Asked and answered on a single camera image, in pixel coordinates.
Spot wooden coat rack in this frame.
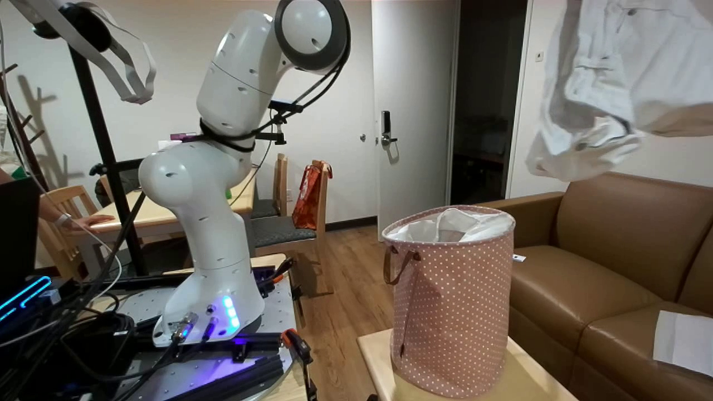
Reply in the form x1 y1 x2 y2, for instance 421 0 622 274
0 62 71 189

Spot black camera stand pole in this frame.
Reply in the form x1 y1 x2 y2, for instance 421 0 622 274
64 43 151 281

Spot black rail bar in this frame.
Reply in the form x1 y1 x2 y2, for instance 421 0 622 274
140 333 297 401

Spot white shorts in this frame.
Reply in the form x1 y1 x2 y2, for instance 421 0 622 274
523 0 713 186

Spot red handled clamp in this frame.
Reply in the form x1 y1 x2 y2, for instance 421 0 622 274
279 327 319 401

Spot white paper sheet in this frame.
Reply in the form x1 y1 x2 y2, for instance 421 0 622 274
650 308 713 379

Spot wooden chair grey seat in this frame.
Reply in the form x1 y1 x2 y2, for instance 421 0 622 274
243 152 335 299

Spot pink polka dot laundry bag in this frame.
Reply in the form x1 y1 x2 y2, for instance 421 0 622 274
379 206 518 401

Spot white headset strap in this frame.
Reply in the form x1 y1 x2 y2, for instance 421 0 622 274
9 0 160 108

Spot black box with blue light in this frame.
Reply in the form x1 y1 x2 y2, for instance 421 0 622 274
0 274 57 325

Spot light wooden chair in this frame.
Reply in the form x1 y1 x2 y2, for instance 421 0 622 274
35 186 103 281

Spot white door with black lock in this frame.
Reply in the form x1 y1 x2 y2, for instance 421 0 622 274
369 0 464 230

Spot black digital door lock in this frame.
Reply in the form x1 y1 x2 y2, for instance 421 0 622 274
379 110 400 167

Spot grey robot mounting plate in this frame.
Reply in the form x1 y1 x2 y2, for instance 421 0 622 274
108 253 301 401

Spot black monitor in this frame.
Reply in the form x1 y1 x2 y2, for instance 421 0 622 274
0 177 45 299

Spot brown leather sofa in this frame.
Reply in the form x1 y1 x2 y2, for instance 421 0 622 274
482 172 713 401

